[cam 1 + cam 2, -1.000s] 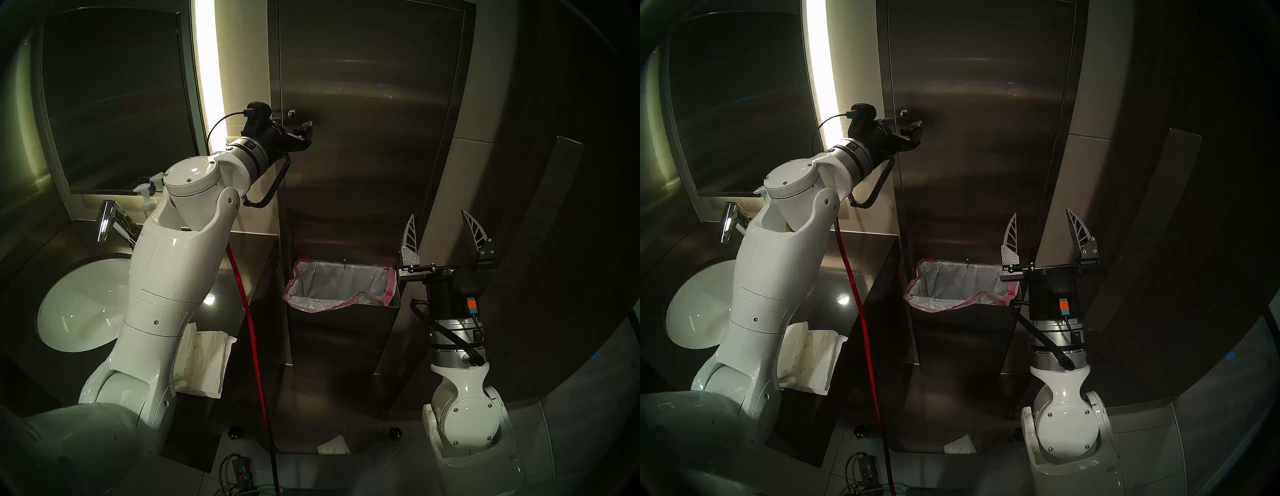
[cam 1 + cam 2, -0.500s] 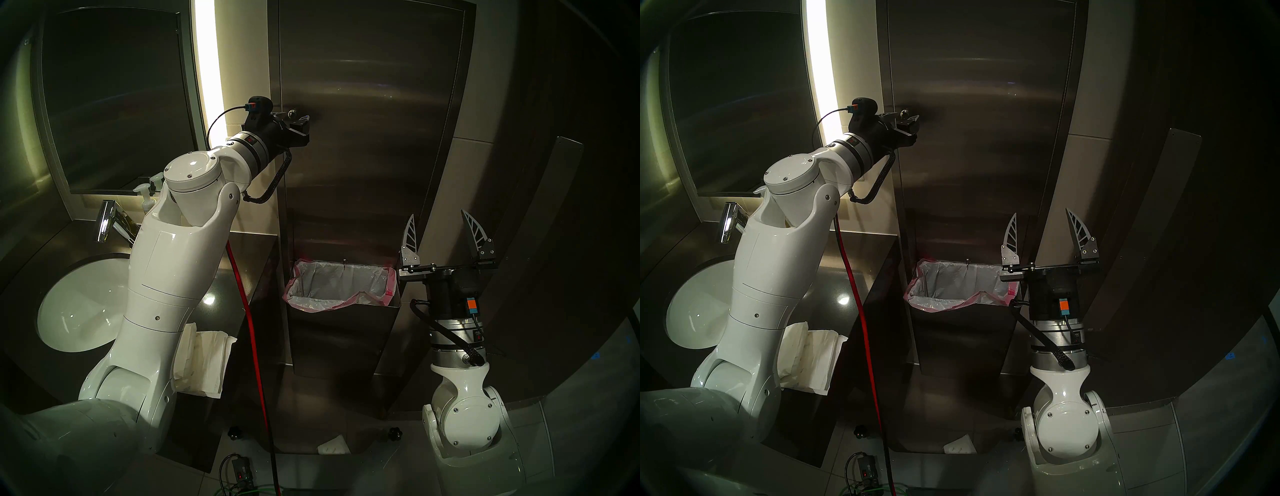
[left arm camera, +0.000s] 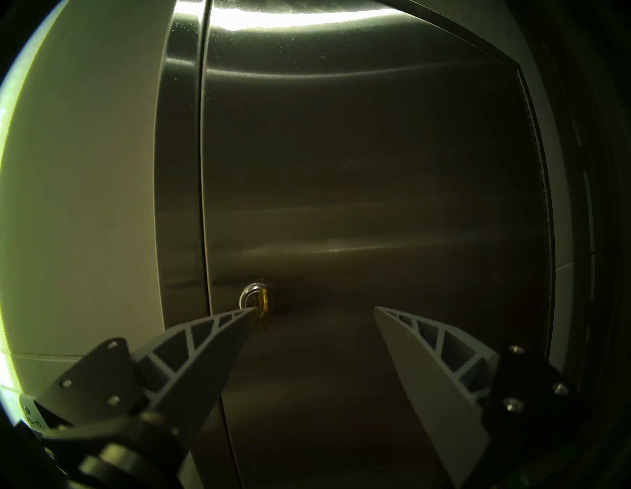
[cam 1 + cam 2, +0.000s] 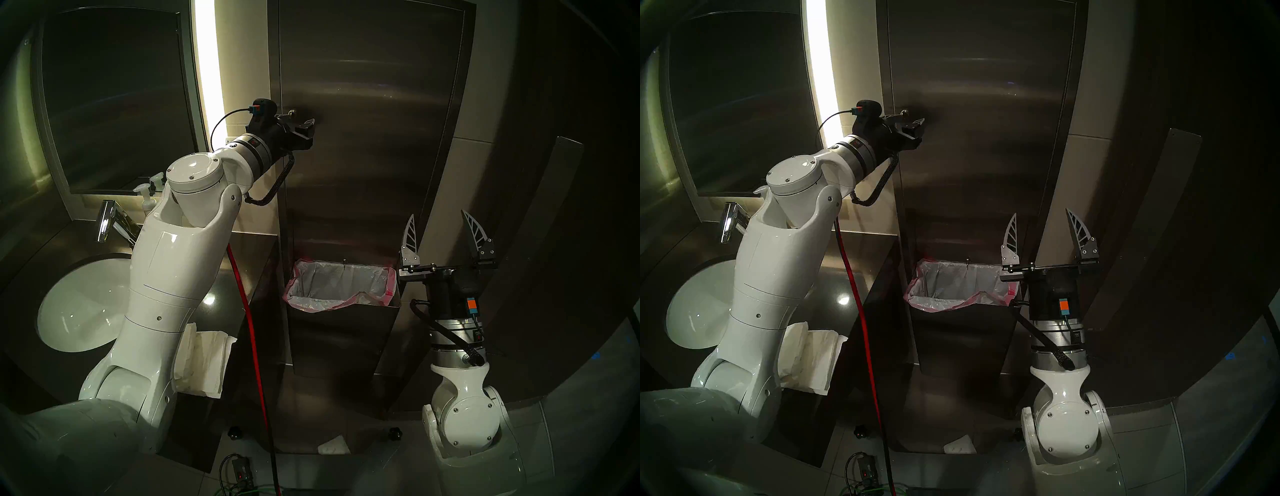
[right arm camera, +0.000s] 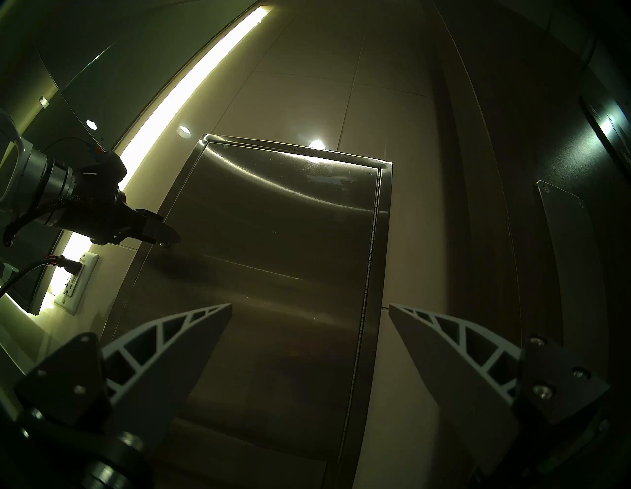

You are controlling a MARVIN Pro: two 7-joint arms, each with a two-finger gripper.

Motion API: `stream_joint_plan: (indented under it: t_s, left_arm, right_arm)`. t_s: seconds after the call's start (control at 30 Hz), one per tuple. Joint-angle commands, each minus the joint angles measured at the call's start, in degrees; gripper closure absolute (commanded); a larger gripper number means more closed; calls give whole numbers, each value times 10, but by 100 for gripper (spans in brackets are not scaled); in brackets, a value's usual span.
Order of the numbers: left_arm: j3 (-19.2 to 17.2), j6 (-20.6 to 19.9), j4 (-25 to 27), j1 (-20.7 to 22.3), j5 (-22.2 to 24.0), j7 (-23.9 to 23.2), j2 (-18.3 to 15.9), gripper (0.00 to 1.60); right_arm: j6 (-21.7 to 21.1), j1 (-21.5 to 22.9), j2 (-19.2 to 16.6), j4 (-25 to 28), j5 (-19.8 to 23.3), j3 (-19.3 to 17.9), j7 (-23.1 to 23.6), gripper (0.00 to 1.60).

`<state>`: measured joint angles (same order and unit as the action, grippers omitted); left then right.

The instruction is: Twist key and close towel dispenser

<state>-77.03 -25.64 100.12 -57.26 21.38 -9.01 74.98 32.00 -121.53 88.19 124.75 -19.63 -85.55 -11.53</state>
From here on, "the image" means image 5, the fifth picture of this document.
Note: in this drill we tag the white wall power outlet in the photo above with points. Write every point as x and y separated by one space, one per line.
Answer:
81 286

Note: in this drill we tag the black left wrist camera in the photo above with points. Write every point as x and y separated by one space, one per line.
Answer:
111 170

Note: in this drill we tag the steel towel dispenser cabinet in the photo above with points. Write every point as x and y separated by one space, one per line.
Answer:
386 222

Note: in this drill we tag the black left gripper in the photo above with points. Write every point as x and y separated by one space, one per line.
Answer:
103 212

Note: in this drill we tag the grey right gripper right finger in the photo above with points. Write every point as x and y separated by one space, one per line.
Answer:
468 389

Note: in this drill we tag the large wall mirror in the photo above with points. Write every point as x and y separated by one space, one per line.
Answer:
74 98

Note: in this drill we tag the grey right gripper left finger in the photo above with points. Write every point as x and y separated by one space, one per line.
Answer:
148 374

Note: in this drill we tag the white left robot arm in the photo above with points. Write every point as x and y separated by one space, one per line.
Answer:
44 182

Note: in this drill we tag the stainless steel dispenser door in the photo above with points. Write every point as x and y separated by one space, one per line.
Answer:
276 271

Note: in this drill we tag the long steel door plate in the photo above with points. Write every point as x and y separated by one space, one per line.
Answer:
567 256

